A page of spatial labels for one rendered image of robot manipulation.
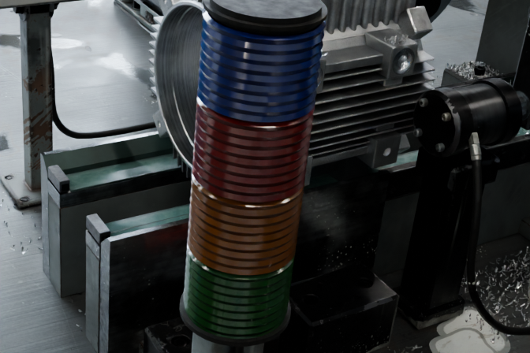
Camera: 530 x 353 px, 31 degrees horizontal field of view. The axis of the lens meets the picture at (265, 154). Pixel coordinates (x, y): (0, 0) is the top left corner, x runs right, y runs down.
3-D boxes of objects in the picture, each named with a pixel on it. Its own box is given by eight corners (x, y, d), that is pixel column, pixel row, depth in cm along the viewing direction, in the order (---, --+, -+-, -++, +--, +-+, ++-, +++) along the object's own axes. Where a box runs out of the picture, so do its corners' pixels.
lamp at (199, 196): (259, 206, 56) (266, 139, 53) (316, 261, 51) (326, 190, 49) (168, 229, 53) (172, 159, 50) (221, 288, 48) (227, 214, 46)
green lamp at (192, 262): (252, 269, 58) (259, 206, 56) (307, 325, 53) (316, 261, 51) (164, 294, 55) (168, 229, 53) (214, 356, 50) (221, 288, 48)
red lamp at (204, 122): (266, 139, 53) (274, 67, 51) (326, 190, 49) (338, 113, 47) (172, 159, 50) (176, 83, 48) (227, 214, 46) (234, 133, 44)
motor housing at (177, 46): (304, 105, 105) (326, -62, 96) (417, 186, 91) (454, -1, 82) (142, 139, 94) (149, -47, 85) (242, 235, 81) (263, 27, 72)
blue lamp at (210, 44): (274, 67, 51) (282, -12, 49) (338, 113, 47) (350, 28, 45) (176, 83, 48) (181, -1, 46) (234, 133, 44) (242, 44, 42)
